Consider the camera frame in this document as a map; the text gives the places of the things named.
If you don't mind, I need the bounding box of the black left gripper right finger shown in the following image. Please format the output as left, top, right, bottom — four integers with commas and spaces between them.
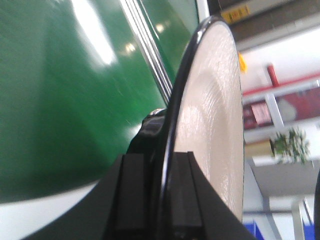
166, 152, 254, 240

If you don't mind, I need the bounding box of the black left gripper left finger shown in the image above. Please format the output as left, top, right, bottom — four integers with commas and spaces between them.
26, 153, 149, 240

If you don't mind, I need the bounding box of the beige plate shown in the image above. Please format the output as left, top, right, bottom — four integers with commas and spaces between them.
168, 16, 244, 222

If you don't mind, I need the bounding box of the white outer rim guard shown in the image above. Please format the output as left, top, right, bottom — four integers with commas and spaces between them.
0, 181, 98, 240

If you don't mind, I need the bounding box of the green circular conveyor belt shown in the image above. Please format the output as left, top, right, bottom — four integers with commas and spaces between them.
0, 0, 201, 205

